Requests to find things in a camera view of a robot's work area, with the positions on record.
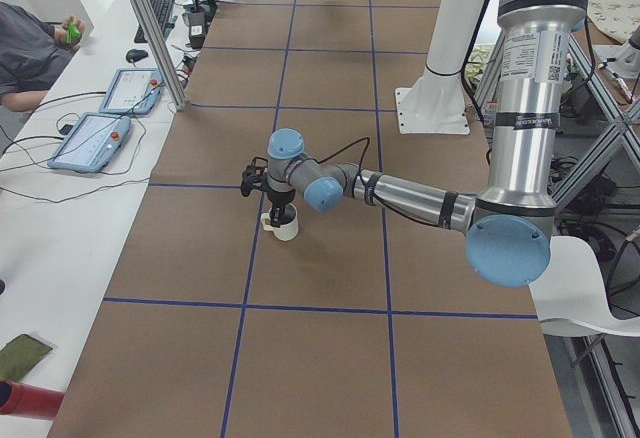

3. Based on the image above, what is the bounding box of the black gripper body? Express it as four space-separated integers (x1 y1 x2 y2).
266 175 296 207

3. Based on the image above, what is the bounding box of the white ribbed mug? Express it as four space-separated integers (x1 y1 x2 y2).
260 204 299 241

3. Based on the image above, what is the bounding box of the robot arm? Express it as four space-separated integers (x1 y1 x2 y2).
243 0 588 287

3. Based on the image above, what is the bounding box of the black keyboard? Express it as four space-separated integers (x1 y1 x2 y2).
147 0 177 39

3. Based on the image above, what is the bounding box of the brown table mat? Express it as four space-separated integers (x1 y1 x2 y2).
51 0 571 437

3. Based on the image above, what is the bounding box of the black computer mouse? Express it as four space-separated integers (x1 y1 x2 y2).
125 49 149 64

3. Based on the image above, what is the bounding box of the far teach pendant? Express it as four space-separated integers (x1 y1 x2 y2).
99 68 164 115

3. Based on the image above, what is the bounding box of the teach pendant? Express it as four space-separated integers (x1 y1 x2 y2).
47 113 131 173
99 68 164 115

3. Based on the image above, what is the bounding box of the near teach pendant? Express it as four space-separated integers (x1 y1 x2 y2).
47 113 131 173

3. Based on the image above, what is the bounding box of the seated person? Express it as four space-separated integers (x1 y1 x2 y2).
1 2 86 112

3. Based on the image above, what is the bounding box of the green cloth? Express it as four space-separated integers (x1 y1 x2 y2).
1 334 53 382

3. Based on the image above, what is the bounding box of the white chair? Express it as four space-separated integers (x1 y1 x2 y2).
529 236 639 338

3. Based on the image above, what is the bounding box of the red cylinder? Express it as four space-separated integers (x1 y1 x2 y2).
1 380 64 420

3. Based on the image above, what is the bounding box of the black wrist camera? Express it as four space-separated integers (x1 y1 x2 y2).
240 157 269 197

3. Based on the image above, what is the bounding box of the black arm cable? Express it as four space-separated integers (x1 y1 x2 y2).
252 136 461 227

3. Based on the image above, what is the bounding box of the aluminium frame post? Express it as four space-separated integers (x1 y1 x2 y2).
129 0 187 111

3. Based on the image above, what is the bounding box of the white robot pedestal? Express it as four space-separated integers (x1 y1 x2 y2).
395 0 485 135

